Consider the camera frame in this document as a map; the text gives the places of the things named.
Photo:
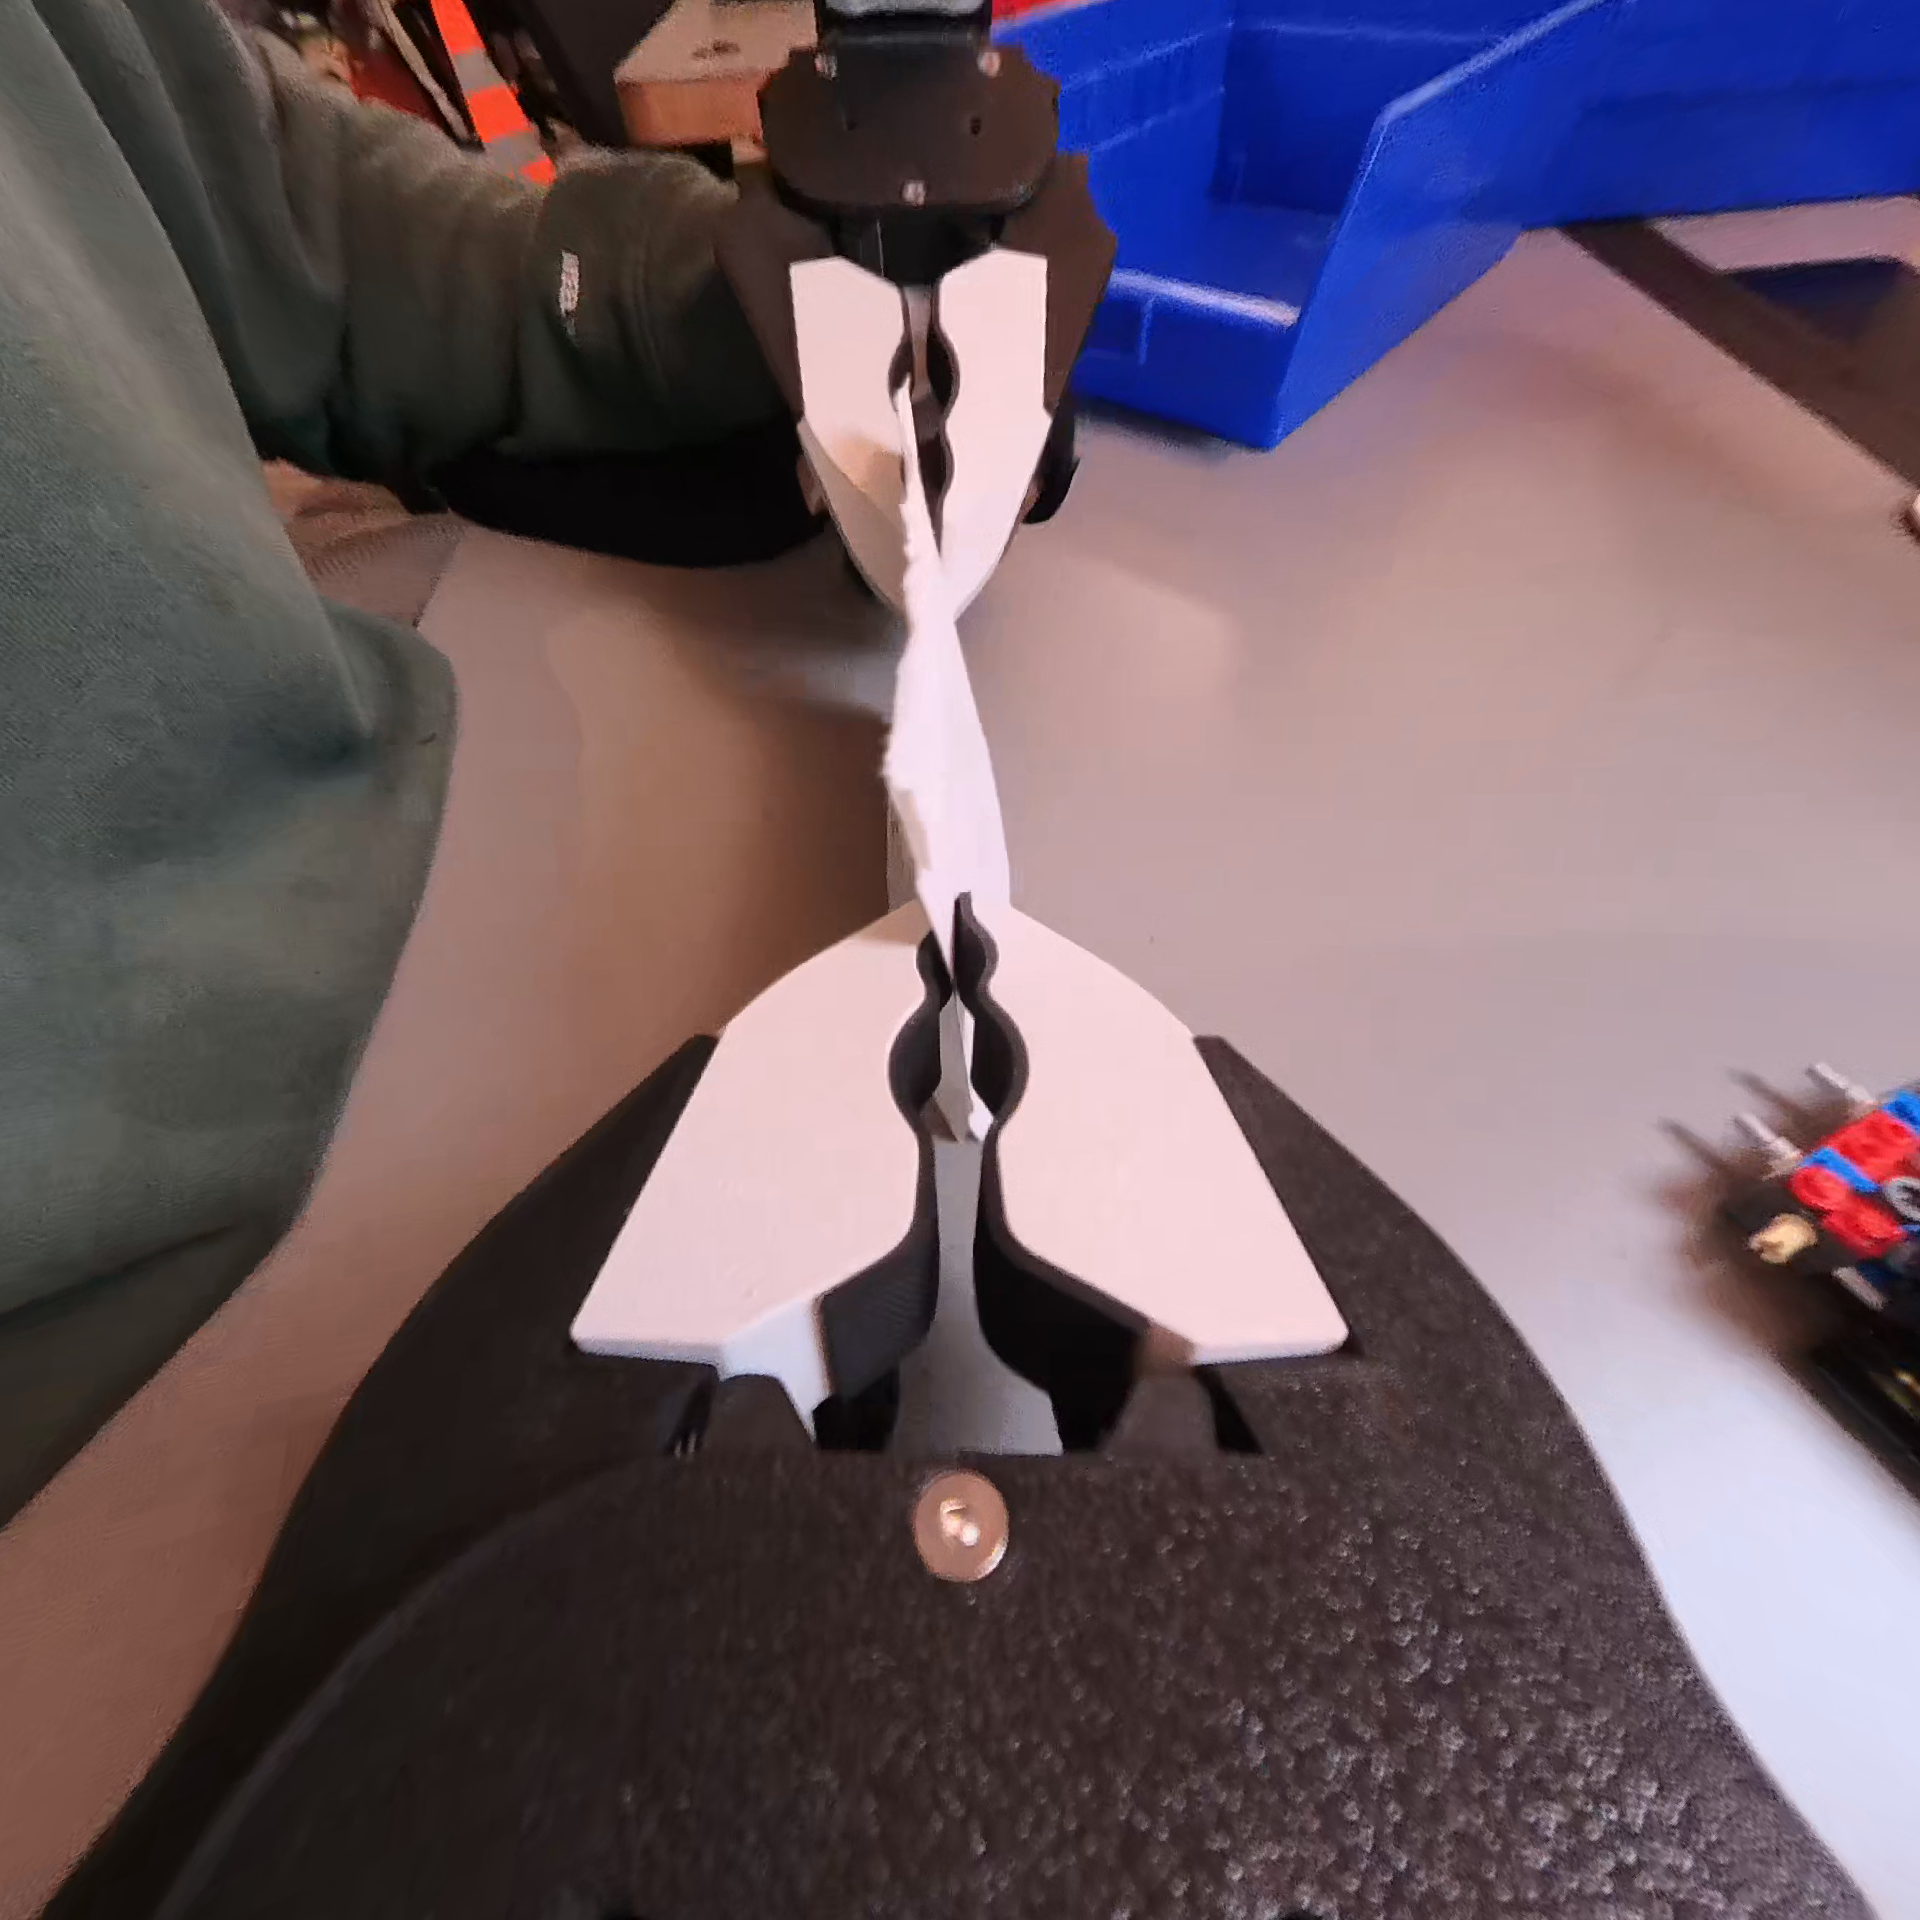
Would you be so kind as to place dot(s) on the printed white paper bag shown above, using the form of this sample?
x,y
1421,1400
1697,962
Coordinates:
x,y
944,749

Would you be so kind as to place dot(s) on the long wooden table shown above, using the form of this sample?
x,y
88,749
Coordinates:
x,y
704,90

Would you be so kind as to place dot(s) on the lego car model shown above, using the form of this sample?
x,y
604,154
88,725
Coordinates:
x,y
1846,1201

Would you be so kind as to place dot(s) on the blue plastic bin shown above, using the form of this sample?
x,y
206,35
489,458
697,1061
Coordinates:
x,y
1276,253
1771,106

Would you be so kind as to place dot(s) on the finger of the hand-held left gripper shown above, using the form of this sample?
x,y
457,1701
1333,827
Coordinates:
x,y
997,405
849,405

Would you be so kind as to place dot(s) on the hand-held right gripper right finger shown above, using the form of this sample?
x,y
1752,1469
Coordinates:
x,y
1156,1185

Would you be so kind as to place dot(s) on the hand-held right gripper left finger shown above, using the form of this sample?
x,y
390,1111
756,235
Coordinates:
x,y
750,1185

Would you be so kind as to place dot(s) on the orange safety vest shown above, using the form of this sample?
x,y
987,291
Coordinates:
x,y
480,90

